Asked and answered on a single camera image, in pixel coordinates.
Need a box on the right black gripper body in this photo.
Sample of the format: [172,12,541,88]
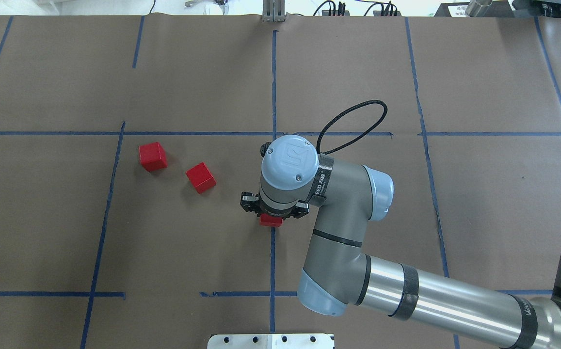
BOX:
[256,195,295,220]

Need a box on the red block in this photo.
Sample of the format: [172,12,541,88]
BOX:
[186,162,217,194]
[259,214,283,228]
[138,142,168,172]

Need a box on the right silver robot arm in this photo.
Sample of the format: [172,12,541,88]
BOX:
[240,134,561,349]

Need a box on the small metal cup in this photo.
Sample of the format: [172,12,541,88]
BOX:
[465,0,493,17]

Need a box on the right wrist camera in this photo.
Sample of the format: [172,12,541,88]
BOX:
[260,142,272,158]

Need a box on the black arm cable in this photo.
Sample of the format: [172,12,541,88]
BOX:
[316,100,388,156]

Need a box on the aluminium frame post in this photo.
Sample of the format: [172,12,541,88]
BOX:
[262,0,287,23]

